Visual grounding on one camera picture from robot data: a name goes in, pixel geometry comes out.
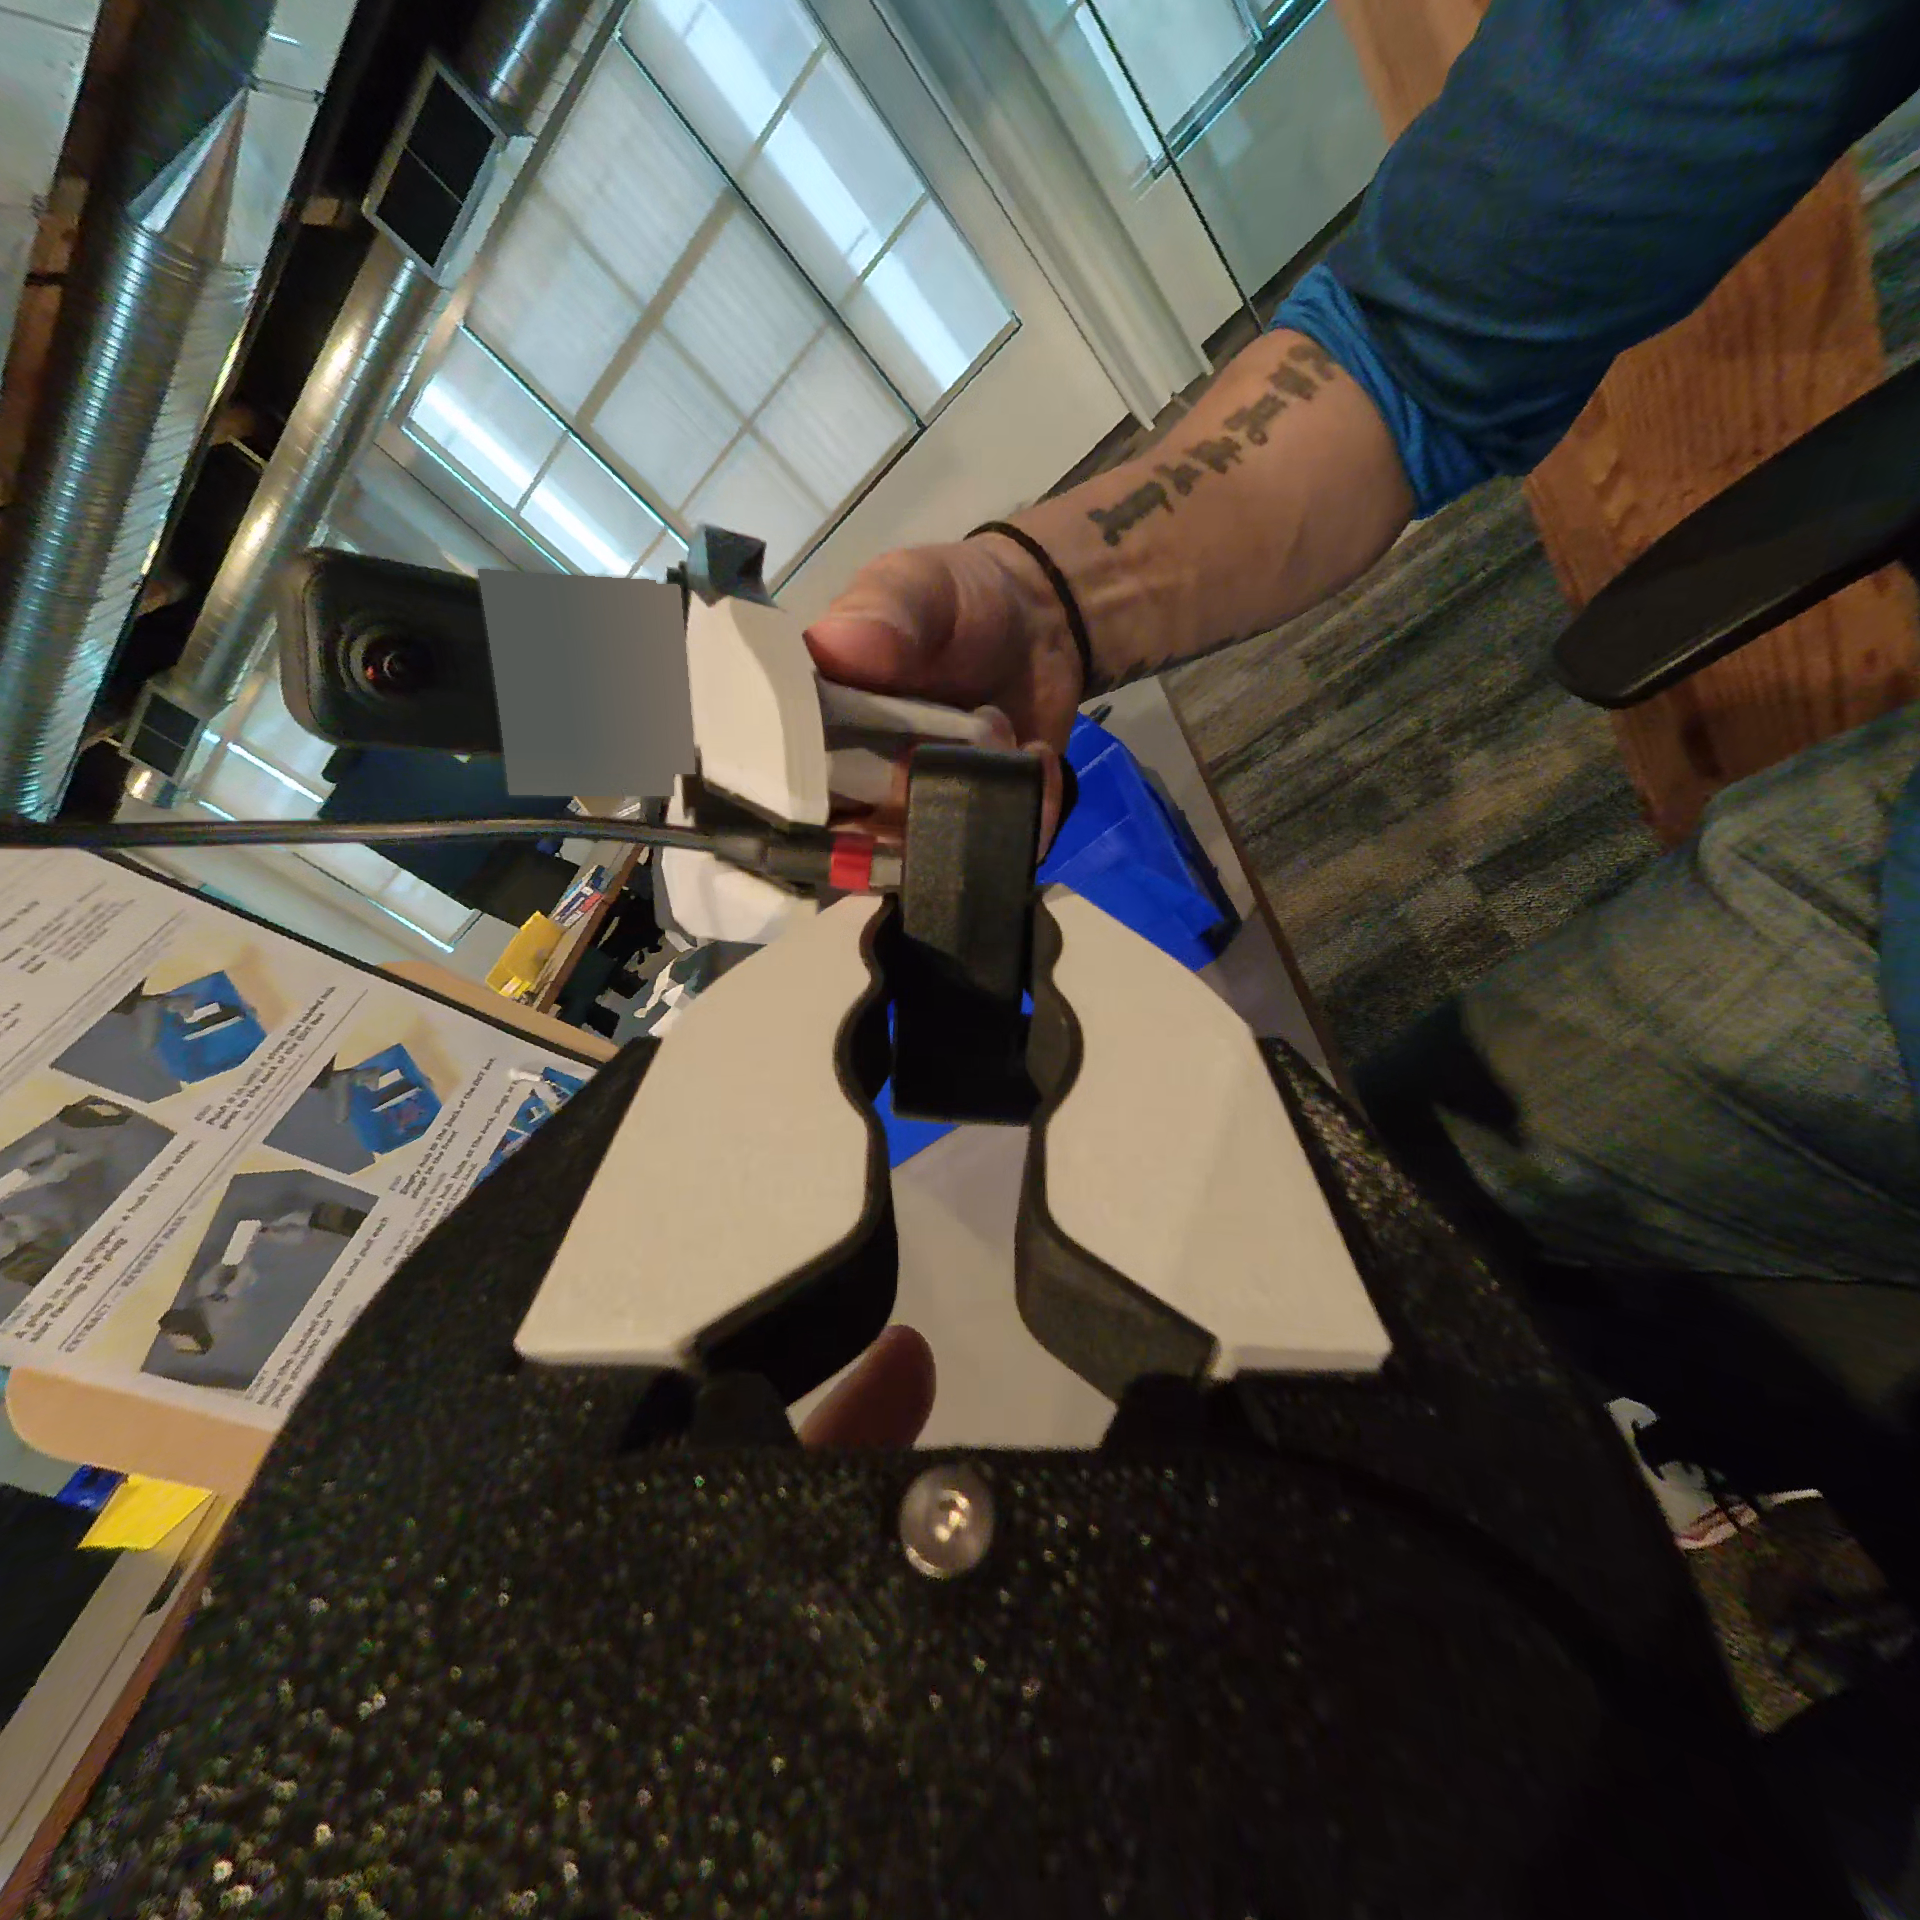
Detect ceiling air vent unit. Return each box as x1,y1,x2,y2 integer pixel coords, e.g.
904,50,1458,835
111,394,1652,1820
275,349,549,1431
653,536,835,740
362,59,500,285

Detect black wrist band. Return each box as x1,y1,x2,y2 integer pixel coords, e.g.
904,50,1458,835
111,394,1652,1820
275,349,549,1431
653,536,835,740
968,519,1100,700

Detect person's left hand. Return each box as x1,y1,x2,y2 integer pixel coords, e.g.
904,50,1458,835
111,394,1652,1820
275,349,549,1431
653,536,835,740
801,1326,938,1453

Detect printed instruction board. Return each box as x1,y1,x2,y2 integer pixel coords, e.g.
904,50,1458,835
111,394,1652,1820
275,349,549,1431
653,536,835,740
0,848,601,1491

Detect blue plastic bin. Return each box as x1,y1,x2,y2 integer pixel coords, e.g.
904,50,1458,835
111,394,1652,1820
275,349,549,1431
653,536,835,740
892,709,1240,1172

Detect wooden top desk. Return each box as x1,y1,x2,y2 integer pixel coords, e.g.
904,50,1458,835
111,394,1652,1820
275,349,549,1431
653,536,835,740
527,835,653,1043
0,1474,236,1853

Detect black chair armrest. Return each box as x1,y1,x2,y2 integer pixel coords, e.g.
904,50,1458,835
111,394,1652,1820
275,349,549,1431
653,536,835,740
1548,432,1920,709

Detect person's jeans leg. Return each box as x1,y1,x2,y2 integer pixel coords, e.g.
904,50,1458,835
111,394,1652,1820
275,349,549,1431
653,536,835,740
1428,724,1920,1288

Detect large black monitor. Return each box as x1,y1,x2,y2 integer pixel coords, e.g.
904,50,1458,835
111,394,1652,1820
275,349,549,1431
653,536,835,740
321,740,659,942

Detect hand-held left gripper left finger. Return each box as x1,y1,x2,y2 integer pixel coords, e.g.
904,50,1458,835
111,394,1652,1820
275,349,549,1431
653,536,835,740
512,893,904,1376

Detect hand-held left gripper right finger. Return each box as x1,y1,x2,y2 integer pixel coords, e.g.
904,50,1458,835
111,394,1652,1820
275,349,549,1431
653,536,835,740
1018,893,1395,1380

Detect black red usb cable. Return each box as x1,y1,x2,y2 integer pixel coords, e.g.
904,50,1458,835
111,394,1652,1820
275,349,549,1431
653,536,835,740
0,809,917,909

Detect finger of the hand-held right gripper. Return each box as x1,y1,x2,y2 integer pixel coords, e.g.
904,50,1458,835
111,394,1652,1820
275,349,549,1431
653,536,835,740
681,583,828,830
653,809,825,947

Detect person's right hand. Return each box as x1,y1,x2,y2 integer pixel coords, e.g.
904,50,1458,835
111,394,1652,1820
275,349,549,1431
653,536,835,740
805,525,1091,835

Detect black usb hub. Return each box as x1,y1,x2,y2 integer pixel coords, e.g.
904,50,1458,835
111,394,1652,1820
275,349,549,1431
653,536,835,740
879,743,1077,1125

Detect person's right forearm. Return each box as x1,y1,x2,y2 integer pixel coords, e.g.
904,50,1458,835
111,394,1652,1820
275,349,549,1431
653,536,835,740
1049,337,1428,695

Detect person's white shoe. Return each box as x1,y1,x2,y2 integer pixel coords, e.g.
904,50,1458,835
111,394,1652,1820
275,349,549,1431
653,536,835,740
1612,1390,1766,1547

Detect round spiral duct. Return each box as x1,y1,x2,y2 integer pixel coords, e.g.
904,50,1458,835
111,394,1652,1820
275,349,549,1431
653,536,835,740
0,0,275,819

